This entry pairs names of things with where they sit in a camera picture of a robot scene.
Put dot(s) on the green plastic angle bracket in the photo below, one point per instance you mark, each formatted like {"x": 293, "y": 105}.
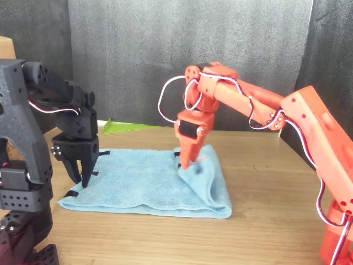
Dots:
{"x": 124, "y": 127}

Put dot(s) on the grey felt backdrop panel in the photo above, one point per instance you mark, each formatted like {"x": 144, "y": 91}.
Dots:
{"x": 179, "y": 41}

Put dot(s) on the light blue towel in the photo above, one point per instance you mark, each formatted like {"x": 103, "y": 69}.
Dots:
{"x": 132, "y": 182}

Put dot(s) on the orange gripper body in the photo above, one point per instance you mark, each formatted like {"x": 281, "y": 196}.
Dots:
{"x": 193, "y": 124}

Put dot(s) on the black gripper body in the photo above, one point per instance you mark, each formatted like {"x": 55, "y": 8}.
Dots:
{"x": 77, "y": 149}

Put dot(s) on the brown cardboard box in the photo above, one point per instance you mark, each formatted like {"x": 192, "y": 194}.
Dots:
{"x": 5, "y": 48}

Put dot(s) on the dark grey felt panel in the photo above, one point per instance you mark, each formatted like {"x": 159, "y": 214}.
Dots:
{"x": 331, "y": 41}
{"x": 41, "y": 33}

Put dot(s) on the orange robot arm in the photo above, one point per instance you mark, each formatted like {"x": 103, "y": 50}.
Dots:
{"x": 325, "y": 143}

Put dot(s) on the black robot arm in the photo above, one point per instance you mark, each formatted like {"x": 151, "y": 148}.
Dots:
{"x": 16, "y": 124}

